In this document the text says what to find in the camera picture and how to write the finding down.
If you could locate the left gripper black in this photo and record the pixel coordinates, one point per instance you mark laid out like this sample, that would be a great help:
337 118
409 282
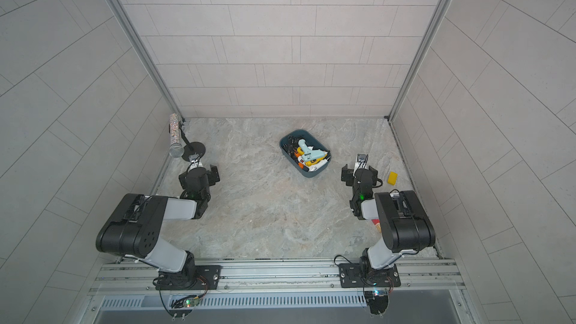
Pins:
213 176

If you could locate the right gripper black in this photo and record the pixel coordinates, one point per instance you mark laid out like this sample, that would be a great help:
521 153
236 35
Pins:
352 174

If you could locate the yellow hot glue gun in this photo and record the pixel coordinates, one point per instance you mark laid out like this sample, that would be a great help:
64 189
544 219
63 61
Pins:
309 163

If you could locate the white hot glue gun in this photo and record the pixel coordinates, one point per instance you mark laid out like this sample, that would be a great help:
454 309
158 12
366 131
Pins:
318 165

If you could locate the mint green hot glue gun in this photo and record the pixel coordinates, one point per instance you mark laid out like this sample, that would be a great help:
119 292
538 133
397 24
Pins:
310 153

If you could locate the teal plastic storage box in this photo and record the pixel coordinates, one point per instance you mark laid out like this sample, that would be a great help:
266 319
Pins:
290 141

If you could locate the orange hot glue gun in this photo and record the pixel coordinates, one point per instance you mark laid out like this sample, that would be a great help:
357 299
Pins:
297 156

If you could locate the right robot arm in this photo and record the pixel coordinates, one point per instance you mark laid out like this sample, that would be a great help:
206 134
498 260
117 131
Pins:
404 224

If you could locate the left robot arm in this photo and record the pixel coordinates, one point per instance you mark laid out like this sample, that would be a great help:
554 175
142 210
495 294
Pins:
133 229

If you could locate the red and yellow snack box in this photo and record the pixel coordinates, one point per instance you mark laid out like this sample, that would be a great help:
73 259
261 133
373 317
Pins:
377 225

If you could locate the yellow sponge block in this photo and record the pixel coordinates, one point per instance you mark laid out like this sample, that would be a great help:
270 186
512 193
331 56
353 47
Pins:
392 178

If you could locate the speckled roller on black stand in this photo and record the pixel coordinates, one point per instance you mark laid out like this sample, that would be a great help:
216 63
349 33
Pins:
180 146

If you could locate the right circuit board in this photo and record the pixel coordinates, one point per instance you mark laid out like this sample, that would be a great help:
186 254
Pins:
377 303

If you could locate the circuit board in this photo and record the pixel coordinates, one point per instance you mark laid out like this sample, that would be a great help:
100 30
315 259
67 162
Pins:
377 303
182 307

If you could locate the left circuit board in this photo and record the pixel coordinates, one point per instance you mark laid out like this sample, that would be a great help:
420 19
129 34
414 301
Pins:
182 307

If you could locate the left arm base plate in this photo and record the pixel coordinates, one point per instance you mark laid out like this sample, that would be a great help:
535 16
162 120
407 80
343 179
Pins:
203 277

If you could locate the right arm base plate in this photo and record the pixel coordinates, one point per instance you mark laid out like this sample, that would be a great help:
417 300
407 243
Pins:
352 275

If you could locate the aluminium mounting rail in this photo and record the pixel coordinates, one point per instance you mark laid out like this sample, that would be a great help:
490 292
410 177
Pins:
278 276

